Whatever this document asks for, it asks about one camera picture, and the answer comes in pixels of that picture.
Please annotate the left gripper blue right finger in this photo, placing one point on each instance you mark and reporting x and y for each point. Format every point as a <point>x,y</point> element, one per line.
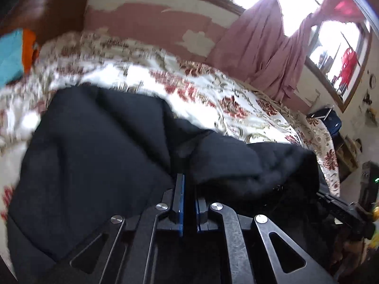
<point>253,250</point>

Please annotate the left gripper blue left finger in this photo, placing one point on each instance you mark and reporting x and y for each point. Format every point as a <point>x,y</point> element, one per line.
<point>121,250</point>

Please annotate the dark navy padded jacket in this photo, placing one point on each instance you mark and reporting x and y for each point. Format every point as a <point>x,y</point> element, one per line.
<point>99,152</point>

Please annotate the wooden side shelf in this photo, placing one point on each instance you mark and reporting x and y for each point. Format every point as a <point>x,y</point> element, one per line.
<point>347,152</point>

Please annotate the blue bag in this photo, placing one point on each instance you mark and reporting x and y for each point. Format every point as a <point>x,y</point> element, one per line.
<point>329,118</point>

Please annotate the floral white red bedspread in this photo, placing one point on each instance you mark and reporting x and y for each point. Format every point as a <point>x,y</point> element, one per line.
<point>195,91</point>

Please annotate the pink curtain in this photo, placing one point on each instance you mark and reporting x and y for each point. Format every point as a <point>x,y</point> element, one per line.
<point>272,50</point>

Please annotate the red hanging garment outside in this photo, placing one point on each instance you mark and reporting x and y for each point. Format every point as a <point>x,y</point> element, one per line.
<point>349,62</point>

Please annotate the brown framed window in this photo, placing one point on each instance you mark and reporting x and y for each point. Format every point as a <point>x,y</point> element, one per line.
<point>311,26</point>

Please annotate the orange brown blue pillow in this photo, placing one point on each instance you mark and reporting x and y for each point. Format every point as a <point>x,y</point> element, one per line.
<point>19,50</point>

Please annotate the brown wooden headboard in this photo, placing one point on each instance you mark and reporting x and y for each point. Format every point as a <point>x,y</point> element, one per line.
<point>48,19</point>

